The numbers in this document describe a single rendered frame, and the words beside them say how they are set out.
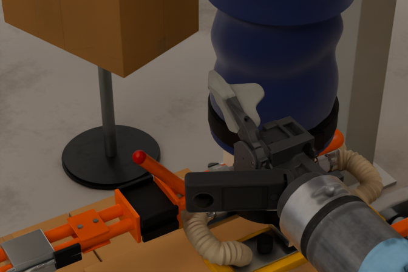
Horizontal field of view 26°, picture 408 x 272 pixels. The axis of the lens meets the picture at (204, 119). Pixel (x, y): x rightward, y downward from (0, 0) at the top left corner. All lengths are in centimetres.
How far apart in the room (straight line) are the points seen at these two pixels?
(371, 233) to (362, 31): 217
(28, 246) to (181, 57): 286
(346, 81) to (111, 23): 88
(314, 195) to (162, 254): 92
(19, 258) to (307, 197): 60
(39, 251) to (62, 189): 207
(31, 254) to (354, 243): 65
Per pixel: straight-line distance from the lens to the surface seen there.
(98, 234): 145
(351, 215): 95
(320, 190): 98
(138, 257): 186
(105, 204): 259
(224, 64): 143
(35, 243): 145
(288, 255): 158
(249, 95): 108
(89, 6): 294
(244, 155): 105
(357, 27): 305
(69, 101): 397
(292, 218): 98
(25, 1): 320
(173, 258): 185
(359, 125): 332
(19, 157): 368
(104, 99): 341
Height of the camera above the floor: 226
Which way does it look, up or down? 36 degrees down
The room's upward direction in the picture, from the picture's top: straight up
